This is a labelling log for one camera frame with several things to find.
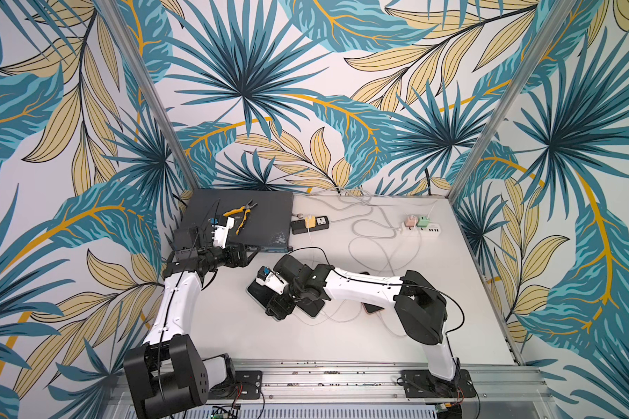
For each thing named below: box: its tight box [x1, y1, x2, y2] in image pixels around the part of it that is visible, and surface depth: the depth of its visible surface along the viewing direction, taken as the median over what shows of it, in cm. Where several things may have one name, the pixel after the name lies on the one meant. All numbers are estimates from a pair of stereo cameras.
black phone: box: [296, 297, 325, 317], surface depth 89 cm
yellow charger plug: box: [304, 215, 317, 229], surface depth 107 cm
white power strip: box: [400, 222, 443, 237], surface depth 108 cm
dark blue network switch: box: [173, 188, 295, 253], surface depth 108 cm
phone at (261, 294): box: [245, 280, 279, 311], surface depth 79 cm
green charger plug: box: [415, 215, 431, 228], surface depth 106 cm
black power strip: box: [290, 214, 331, 235], surface depth 109 cm
